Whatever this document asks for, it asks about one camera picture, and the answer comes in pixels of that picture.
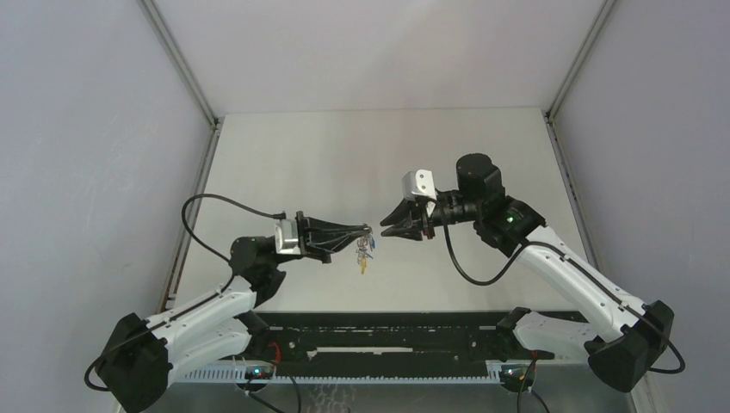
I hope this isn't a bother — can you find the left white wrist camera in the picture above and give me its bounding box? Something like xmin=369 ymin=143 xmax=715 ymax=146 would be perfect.
xmin=274 ymin=219 xmax=301 ymax=256

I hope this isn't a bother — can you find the left electronics board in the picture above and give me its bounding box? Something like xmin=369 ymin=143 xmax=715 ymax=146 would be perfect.
xmin=244 ymin=367 xmax=275 ymax=382

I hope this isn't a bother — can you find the left aluminium frame post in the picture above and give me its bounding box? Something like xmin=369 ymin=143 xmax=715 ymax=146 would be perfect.
xmin=138 ymin=0 xmax=222 ymax=129

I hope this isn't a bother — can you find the left black camera cable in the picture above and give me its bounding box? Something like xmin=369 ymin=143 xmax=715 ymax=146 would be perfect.
xmin=84 ymin=194 xmax=288 ymax=393

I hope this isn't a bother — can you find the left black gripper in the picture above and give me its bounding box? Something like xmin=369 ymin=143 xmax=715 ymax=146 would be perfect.
xmin=269 ymin=211 xmax=368 ymax=268

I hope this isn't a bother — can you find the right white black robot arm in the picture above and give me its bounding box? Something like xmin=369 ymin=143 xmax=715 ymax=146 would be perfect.
xmin=381 ymin=153 xmax=675 ymax=392

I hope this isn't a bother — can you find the electronics board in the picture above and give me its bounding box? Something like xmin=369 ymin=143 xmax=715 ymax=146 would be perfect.
xmin=244 ymin=367 xmax=275 ymax=382
xmin=498 ymin=366 xmax=535 ymax=394

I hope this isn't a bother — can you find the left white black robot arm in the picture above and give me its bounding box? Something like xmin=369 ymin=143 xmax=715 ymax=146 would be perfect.
xmin=84 ymin=213 xmax=372 ymax=412

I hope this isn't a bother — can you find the right aluminium frame post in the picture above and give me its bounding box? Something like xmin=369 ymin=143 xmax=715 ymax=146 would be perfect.
xmin=544 ymin=0 xmax=620 ymax=124

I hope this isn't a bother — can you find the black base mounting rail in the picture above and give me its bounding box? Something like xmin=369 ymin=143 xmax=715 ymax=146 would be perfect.
xmin=243 ymin=311 xmax=555 ymax=375

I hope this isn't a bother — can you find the aluminium frame post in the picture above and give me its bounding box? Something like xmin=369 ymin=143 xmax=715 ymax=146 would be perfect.
xmin=138 ymin=0 xmax=222 ymax=129
xmin=544 ymin=0 xmax=620 ymax=124

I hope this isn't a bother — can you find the right electronics board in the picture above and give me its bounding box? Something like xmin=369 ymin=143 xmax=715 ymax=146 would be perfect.
xmin=498 ymin=366 xmax=535 ymax=394

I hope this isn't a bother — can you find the white slotted cable duct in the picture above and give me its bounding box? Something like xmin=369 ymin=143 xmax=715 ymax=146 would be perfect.
xmin=177 ymin=361 xmax=503 ymax=385

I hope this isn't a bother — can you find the metal keyring with yellow tag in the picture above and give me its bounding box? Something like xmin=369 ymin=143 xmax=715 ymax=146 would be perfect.
xmin=356 ymin=229 xmax=376 ymax=274

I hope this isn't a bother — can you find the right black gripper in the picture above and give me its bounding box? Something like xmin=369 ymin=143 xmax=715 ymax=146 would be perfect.
xmin=380 ymin=192 xmax=480 ymax=241

